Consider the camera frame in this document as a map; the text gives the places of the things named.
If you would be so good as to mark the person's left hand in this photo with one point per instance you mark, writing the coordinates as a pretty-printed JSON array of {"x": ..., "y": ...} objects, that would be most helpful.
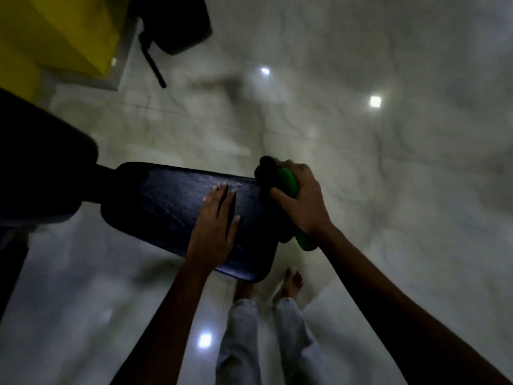
[{"x": 210, "y": 234}]

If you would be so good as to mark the person's right hand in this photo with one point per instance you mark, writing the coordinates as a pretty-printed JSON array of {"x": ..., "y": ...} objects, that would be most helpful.
[{"x": 306, "y": 206}]

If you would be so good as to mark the person's left thumb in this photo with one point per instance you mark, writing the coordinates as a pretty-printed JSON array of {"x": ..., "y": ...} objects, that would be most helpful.
[{"x": 235, "y": 230}]

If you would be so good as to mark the person's left middle finger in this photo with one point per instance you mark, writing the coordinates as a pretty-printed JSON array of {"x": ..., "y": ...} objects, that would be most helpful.
[{"x": 219, "y": 198}]

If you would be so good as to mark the person's right thumb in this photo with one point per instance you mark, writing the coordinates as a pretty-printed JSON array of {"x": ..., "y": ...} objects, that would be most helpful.
[{"x": 282, "y": 198}]

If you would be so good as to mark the green and black cleaning tool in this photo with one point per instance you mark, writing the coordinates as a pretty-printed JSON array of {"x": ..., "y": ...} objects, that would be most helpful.
[{"x": 286, "y": 182}]

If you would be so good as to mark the black padded chair armrest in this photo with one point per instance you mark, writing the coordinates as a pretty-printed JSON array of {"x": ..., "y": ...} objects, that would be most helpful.
[{"x": 160, "y": 208}]

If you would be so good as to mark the person's left forearm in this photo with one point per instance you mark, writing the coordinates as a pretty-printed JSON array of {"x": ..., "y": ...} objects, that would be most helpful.
[{"x": 166, "y": 324}]

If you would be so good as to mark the person's right forearm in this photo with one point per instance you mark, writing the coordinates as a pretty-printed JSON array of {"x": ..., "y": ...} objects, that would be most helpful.
[{"x": 404, "y": 312}]

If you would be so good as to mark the person's left leg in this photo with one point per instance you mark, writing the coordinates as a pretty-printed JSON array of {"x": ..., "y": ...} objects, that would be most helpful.
[{"x": 238, "y": 340}]

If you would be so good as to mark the person's leg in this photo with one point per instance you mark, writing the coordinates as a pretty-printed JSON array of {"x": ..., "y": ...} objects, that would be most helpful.
[
  {"x": 238, "y": 340},
  {"x": 296, "y": 332}
]

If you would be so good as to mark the person's right leg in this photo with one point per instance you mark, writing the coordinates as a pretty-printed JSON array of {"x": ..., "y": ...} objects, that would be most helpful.
[{"x": 296, "y": 332}]

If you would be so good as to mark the black chair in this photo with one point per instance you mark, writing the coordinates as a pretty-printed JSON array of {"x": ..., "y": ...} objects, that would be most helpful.
[{"x": 176, "y": 19}]

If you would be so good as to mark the yellow cabinet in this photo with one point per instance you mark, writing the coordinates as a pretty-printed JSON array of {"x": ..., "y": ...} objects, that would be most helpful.
[{"x": 52, "y": 32}]

